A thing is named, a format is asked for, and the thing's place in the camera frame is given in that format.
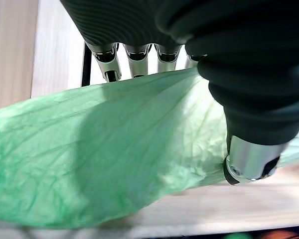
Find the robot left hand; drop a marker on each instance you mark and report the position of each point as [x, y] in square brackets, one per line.
[239, 62]

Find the black metal frame bar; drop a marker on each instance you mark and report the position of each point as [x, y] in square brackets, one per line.
[86, 65]

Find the green leafy cabbage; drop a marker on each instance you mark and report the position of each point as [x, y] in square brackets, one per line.
[109, 154]

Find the green round vegetable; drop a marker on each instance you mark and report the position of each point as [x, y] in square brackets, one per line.
[235, 236]

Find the orange fruit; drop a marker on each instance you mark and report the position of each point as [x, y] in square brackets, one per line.
[280, 234]

